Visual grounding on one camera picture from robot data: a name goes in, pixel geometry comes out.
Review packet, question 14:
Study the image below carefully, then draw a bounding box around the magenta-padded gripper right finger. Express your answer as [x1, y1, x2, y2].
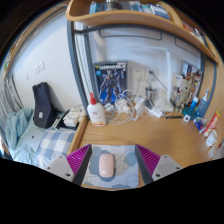
[134, 143, 184, 186]

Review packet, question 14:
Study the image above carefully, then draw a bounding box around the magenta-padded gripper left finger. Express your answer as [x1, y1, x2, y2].
[44, 143, 93, 186]

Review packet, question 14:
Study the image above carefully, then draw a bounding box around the pink computer mouse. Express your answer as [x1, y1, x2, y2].
[98, 153, 116, 178]

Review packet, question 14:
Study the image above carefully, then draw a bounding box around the blue plaid pillow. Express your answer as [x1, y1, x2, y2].
[36, 129, 77, 168]

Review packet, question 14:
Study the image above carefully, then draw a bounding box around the white power strip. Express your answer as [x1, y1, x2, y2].
[146, 107, 165, 118]

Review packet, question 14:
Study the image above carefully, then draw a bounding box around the light blue blanket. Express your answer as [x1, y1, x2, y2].
[3, 108, 44, 164]

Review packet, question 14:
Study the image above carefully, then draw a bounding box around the teal round tin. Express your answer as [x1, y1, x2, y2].
[182, 106, 197, 121]

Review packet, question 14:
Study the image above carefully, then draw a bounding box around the white glue bottle red cap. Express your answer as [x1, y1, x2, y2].
[86, 92, 108, 128]

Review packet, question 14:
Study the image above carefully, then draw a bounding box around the black backpack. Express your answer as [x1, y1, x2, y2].
[32, 81, 58, 130]

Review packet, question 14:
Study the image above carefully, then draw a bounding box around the red chips can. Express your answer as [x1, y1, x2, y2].
[203, 109, 222, 138]

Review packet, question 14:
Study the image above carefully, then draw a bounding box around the blue spray bottle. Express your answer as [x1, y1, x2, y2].
[196, 88, 210, 118]

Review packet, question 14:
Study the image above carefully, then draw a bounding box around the white desk lamp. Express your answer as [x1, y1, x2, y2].
[128, 46, 174, 113]

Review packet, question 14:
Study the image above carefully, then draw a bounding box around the colourful picture box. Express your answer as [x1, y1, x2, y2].
[181, 60, 203, 101]

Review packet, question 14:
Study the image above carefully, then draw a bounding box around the blue model kit box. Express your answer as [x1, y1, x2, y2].
[93, 60, 128, 106]

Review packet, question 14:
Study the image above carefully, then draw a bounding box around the wooden shelf unit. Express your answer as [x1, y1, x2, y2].
[65, 0, 219, 64]

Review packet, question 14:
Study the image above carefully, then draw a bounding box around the white wall socket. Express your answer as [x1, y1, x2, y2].
[131, 68, 146, 81]

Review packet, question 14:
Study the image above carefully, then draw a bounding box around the white wall switch plate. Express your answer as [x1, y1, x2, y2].
[33, 60, 46, 75]

